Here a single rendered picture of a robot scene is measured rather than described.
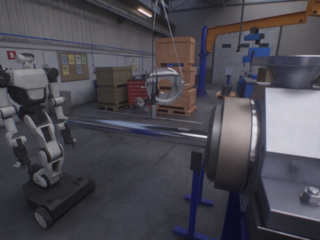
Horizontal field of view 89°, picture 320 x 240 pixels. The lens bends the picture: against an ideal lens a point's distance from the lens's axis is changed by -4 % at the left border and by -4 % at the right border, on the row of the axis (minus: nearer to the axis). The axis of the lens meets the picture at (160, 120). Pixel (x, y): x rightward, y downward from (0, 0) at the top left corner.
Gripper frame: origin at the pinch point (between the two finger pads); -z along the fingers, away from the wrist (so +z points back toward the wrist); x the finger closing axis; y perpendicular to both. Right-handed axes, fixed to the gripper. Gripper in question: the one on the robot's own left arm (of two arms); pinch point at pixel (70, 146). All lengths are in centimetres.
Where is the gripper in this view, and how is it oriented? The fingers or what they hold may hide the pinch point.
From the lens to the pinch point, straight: 204.4
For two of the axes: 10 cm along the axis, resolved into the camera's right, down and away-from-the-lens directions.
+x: 8.9, -0.6, -4.5
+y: 4.2, -2.8, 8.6
